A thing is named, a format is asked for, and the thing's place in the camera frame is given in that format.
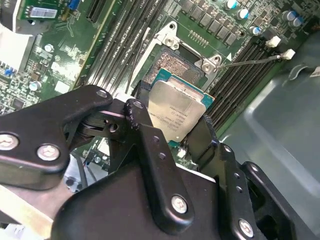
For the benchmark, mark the silver green CPU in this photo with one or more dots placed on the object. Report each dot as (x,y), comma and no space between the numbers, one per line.
(172,110)

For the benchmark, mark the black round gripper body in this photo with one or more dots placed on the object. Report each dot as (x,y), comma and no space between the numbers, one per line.
(112,212)

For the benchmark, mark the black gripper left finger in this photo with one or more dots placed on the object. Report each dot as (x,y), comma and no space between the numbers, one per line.
(37,125)

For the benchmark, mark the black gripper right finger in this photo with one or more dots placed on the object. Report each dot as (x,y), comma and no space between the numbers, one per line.
(230,175)

